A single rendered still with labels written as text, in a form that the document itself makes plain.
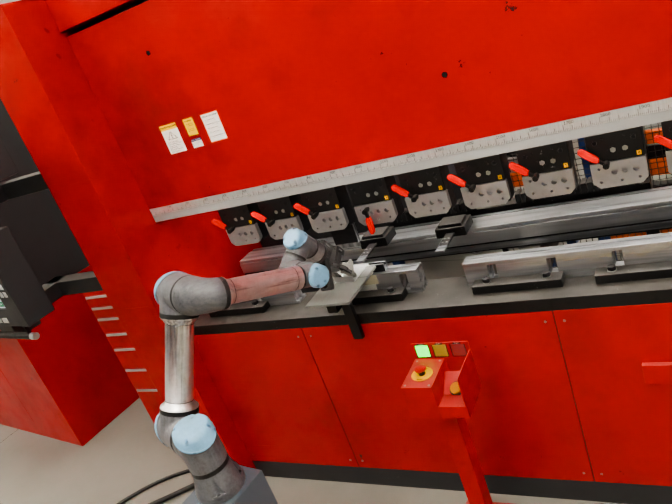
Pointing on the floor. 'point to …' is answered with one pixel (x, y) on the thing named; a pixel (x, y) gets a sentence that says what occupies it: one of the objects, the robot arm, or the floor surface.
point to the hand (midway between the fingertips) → (346, 277)
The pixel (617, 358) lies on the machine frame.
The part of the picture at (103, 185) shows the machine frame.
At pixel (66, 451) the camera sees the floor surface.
